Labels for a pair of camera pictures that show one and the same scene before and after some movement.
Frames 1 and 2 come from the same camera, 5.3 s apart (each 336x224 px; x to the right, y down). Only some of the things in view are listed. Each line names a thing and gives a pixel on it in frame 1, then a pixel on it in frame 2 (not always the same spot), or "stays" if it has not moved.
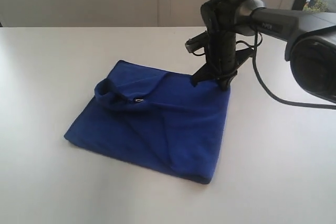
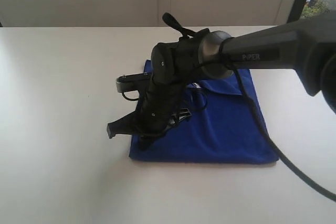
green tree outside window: (316, 4) stays
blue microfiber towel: (160, 119) to (223, 126)
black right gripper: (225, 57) to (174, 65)
